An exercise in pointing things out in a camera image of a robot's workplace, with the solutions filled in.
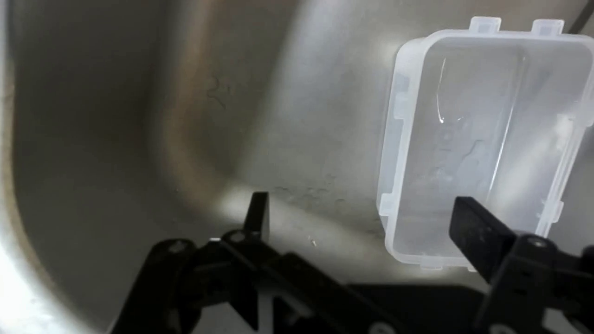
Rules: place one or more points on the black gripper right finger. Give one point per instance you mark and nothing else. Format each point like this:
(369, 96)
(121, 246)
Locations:
(496, 251)

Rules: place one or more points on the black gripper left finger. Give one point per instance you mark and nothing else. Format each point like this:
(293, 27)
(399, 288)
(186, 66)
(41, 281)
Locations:
(254, 224)

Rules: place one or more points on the clear plastic bowl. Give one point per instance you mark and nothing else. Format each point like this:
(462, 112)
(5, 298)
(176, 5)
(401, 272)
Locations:
(488, 114)

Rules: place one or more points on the stainless steel sink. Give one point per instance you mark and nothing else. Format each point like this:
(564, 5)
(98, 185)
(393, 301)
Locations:
(134, 121)

